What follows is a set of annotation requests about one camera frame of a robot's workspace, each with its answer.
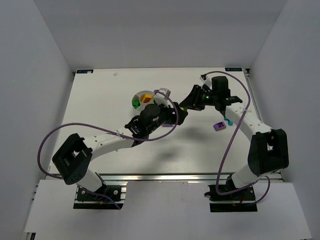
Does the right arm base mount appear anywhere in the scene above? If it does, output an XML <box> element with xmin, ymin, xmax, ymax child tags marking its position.
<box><xmin>204</xmin><ymin>185</ymin><xmax>258</xmax><ymax>213</ymax></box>

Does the blue table label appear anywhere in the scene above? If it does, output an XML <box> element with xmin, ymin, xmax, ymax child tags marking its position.
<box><xmin>76</xmin><ymin>69</ymin><xmax>94</xmax><ymax>74</ymax></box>
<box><xmin>224</xmin><ymin>67</ymin><xmax>243</xmax><ymax>72</ymax></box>

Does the orange 2x4 lego brick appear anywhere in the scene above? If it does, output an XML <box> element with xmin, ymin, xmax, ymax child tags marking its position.
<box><xmin>139</xmin><ymin>93</ymin><xmax>153</xmax><ymax>103</ymax></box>

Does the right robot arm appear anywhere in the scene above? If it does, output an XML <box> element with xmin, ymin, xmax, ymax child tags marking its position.
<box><xmin>179</xmin><ymin>75</ymin><xmax>289</xmax><ymax>196</ymax></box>

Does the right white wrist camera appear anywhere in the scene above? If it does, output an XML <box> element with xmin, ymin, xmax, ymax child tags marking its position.
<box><xmin>200</xmin><ymin>74</ymin><xmax>212</xmax><ymax>89</ymax></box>

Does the purple 2x4 lego brick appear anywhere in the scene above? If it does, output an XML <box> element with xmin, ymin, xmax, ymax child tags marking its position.
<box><xmin>162</xmin><ymin>123</ymin><xmax>174</xmax><ymax>128</ymax></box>

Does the left blue table label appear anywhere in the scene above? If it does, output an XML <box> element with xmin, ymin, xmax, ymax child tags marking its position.
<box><xmin>76</xmin><ymin>69</ymin><xmax>94</xmax><ymax>74</ymax></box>

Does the green curved lego brick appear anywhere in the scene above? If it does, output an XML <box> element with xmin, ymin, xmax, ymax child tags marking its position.
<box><xmin>132</xmin><ymin>100</ymin><xmax>140</xmax><ymax>109</ymax></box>

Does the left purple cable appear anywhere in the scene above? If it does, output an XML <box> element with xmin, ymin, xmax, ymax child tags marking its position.
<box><xmin>37</xmin><ymin>90</ymin><xmax>181</xmax><ymax>210</ymax></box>

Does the aluminium table rail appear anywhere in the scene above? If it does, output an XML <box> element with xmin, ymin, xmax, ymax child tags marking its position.
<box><xmin>46</xmin><ymin>172</ymin><xmax>285</xmax><ymax>183</ymax></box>

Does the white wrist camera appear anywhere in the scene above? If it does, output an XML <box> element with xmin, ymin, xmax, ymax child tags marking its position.
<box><xmin>153</xmin><ymin>88</ymin><xmax>171</xmax><ymax>107</ymax></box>
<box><xmin>200</xmin><ymin>74</ymin><xmax>212</xmax><ymax>89</ymax></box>

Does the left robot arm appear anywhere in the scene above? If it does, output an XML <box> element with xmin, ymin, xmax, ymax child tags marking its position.
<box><xmin>52</xmin><ymin>102</ymin><xmax>188</xmax><ymax>193</ymax></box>

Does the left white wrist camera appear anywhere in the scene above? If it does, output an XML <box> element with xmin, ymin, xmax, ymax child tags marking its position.
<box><xmin>153</xmin><ymin>88</ymin><xmax>171</xmax><ymax>107</ymax></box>

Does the white round divided container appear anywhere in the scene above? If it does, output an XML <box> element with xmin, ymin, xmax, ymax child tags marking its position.
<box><xmin>131</xmin><ymin>90</ymin><xmax>156</xmax><ymax>117</ymax></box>

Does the cyan lego brick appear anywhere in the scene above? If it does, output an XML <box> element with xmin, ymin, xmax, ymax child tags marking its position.
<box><xmin>224</xmin><ymin>117</ymin><xmax>234</xmax><ymax>126</ymax></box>

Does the purple curved lego brick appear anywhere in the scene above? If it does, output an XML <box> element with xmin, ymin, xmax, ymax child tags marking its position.
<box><xmin>213</xmin><ymin>121</ymin><xmax>227</xmax><ymax>131</ymax></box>

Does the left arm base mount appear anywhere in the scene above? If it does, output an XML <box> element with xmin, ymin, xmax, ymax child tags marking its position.
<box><xmin>73</xmin><ymin>182</ymin><xmax>127</xmax><ymax>210</ymax></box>

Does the right blue table label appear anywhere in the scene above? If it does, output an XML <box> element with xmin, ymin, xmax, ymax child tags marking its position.
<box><xmin>224</xmin><ymin>67</ymin><xmax>243</xmax><ymax>72</ymax></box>

